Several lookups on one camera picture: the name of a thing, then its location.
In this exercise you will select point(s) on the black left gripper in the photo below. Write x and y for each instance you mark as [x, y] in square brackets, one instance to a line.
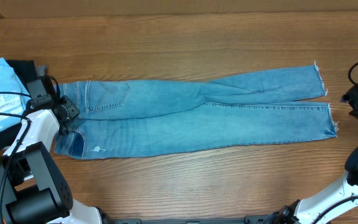
[73, 111]

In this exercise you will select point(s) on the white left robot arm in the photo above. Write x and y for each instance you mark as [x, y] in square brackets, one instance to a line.
[32, 188]

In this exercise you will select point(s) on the grey folded garment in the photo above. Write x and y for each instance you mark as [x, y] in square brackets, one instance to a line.
[41, 70]

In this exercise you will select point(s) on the blue denim jeans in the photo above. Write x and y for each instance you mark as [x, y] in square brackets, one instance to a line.
[145, 118]

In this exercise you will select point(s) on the black folded garment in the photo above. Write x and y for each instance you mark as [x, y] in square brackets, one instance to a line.
[25, 70]

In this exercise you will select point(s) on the light blue printed t-shirt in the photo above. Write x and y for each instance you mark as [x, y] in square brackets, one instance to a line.
[0, 96]

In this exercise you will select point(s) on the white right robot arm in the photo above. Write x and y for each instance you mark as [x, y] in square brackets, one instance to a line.
[336, 199]

